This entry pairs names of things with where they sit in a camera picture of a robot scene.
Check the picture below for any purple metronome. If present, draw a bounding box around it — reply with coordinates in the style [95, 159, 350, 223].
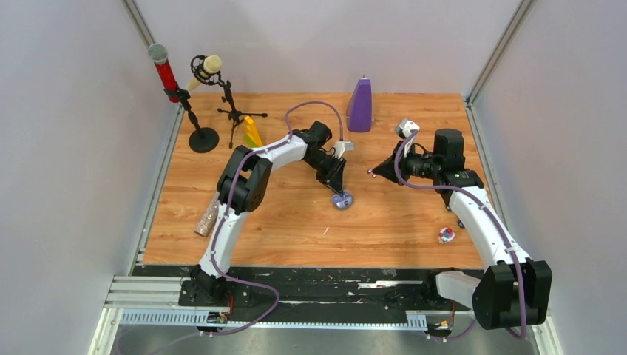
[346, 78, 373, 132]

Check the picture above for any slotted cable duct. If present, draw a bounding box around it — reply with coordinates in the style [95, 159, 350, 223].
[120, 309, 428, 330]

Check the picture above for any red microphone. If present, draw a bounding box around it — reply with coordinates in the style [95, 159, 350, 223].
[147, 43, 180, 103]

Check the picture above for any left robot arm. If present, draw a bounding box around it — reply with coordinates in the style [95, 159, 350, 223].
[188, 121, 354, 305]

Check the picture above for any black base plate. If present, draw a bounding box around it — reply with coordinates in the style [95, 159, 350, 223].
[131, 265, 466, 327]

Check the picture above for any silver glitter microphone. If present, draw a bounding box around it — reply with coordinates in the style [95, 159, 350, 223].
[194, 192, 220, 237]

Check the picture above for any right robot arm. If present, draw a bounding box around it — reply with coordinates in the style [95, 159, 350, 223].
[373, 128, 552, 331]

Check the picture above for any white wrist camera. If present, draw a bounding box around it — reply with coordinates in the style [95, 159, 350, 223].
[394, 118, 420, 139]
[333, 141, 355, 158]

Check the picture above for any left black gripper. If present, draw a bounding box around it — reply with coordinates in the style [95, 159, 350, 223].
[305, 151, 347, 197]

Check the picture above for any lavender oval charging case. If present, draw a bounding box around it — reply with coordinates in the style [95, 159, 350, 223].
[331, 192, 354, 210]

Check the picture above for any small red white toy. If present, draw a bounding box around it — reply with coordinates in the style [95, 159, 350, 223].
[438, 227, 455, 244]

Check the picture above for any black round-base mic stand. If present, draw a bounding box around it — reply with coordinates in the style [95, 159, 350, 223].
[163, 88, 220, 153]

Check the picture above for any beige condenser microphone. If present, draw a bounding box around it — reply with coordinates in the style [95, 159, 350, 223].
[186, 55, 222, 91]

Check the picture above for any aluminium frame rail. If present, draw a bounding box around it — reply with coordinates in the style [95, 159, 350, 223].
[104, 276, 189, 309]

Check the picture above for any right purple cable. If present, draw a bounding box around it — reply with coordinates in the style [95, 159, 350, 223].
[394, 129, 528, 340]

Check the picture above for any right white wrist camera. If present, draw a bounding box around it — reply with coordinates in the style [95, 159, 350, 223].
[394, 118, 420, 139]

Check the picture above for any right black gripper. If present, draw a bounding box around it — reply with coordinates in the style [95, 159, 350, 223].
[373, 141, 441, 186]

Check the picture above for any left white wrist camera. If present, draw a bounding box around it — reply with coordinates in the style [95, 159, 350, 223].
[333, 141, 355, 158]

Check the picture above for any yellow green toy block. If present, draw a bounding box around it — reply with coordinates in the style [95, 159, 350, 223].
[243, 116, 264, 148]

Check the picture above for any colourful toy truck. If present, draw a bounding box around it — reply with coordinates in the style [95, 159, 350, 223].
[445, 205, 465, 229]

